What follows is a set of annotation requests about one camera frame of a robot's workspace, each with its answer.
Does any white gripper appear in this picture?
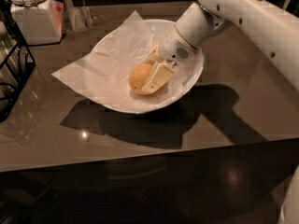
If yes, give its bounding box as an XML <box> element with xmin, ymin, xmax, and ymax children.
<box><xmin>141</xmin><ymin>26</ymin><xmax>197</xmax><ymax>94</ymax></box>

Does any orange fruit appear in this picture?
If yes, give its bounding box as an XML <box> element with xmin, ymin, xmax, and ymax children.
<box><xmin>129</xmin><ymin>63</ymin><xmax>153</xmax><ymax>96</ymax></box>

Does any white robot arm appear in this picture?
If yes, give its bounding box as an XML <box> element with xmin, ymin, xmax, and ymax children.
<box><xmin>173</xmin><ymin>0</ymin><xmax>298</xmax><ymax>224</ymax></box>

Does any white bowl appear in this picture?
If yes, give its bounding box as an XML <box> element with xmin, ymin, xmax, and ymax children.
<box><xmin>93</xmin><ymin>20</ymin><xmax>205</xmax><ymax>114</ymax></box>

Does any white paper sheet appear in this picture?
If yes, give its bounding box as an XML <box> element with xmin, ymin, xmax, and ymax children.
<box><xmin>50</xmin><ymin>10</ymin><xmax>200</xmax><ymax>112</ymax></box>

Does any clear acrylic stand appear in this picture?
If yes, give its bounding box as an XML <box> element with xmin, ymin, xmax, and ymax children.
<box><xmin>64</xmin><ymin>0</ymin><xmax>99</xmax><ymax>32</ymax></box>

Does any white ceramic clip-top jar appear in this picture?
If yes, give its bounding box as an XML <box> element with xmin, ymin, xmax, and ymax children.
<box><xmin>10</xmin><ymin>0</ymin><xmax>64</xmax><ymax>46</ymax></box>

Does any black wire rack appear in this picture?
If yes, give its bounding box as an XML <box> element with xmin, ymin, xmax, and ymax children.
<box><xmin>0</xmin><ymin>31</ymin><xmax>36</xmax><ymax>123</ymax></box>

